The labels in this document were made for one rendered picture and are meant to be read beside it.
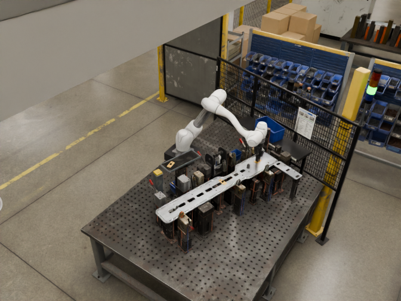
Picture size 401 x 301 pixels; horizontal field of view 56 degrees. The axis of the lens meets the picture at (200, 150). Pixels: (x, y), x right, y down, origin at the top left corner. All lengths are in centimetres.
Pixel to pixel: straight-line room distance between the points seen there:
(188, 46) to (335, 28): 496
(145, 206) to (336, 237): 223
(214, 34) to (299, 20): 271
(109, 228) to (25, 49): 337
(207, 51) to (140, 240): 329
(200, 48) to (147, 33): 555
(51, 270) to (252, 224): 212
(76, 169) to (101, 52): 515
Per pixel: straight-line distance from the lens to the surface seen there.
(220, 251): 339
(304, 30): 800
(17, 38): 27
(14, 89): 28
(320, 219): 450
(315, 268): 434
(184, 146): 409
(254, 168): 374
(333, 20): 1010
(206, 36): 576
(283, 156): 388
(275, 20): 776
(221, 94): 379
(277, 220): 371
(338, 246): 462
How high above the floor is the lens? 336
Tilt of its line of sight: 37 degrees down
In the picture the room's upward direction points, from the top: 2 degrees clockwise
